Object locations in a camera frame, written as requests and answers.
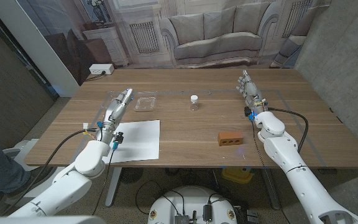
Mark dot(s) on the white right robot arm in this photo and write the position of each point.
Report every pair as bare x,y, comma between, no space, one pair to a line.
303,180

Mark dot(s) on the printed living room backdrop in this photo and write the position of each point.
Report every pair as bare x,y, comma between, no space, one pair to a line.
219,31

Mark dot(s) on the small black adapter box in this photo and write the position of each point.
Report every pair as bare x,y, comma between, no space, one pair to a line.
207,213

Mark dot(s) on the white paper sheet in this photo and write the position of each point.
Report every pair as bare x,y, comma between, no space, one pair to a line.
141,140

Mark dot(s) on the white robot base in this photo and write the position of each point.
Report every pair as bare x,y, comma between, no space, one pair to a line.
191,199

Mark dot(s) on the grey table leg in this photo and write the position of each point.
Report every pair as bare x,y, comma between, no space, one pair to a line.
272,193

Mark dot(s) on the yellow plastic object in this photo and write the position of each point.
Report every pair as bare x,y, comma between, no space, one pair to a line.
238,174

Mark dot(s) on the small clear cup white lid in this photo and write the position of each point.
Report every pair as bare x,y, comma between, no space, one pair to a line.
194,104

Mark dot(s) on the clear plastic clamshell container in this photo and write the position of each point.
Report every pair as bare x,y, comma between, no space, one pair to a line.
146,104

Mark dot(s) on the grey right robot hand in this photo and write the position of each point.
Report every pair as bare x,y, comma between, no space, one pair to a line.
252,93

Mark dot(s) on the orange brick block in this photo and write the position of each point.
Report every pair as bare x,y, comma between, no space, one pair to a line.
230,138

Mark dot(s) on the white floor platform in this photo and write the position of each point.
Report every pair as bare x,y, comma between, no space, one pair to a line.
30,144

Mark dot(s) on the white robot torso cover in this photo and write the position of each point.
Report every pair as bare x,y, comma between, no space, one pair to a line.
42,220

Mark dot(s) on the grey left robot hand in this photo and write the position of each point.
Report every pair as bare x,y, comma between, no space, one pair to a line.
113,112

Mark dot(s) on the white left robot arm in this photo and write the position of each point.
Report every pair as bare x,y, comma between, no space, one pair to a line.
70,183

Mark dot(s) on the white power strip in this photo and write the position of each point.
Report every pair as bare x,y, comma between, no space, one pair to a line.
101,68

